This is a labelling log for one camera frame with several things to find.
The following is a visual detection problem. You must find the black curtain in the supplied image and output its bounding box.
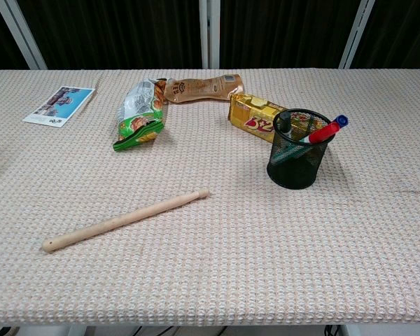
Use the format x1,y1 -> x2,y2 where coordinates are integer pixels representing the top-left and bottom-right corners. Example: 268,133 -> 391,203
0,0 -> 420,73

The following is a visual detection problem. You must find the black marker pen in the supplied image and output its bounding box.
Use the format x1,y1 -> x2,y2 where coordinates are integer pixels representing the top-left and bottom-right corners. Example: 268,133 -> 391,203
278,111 -> 293,137

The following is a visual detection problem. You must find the wooden rolling pin stick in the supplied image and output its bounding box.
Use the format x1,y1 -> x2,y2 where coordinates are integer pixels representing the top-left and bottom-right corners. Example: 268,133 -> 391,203
41,188 -> 210,253

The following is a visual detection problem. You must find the brown snack packet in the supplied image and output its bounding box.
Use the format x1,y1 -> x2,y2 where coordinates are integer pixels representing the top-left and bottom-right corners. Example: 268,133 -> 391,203
163,73 -> 245,104

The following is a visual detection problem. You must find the black mesh pen holder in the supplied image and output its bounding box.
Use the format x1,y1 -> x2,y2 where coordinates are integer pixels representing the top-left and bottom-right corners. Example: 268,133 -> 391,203
266,108 -> 337,190

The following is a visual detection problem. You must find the red marker pen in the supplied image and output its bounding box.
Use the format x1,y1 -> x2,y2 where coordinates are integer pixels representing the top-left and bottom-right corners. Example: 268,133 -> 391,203
302,122 -> 341,145

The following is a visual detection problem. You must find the blue white postcard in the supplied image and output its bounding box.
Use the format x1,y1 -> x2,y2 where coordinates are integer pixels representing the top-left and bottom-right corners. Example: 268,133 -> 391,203
22,86 -> 96,128

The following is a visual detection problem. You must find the beige woven tablecloth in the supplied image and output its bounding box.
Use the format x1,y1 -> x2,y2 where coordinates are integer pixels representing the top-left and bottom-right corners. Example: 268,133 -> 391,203
0,68 -> 420,327

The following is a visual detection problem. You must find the yellow biscuit packet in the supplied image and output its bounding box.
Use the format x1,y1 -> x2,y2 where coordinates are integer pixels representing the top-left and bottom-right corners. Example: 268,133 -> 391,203
228,92 -> 291,144

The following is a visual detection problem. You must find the white metal frame post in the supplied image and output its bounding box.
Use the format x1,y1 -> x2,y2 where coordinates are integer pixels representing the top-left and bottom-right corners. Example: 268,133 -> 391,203
0,0 -> 49,70
338,0 -> 377,69
199,0 -> 221,69

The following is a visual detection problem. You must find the green snack bag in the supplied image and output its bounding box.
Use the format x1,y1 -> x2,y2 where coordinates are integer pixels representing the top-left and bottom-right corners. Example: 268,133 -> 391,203
112,78 -> 169,153

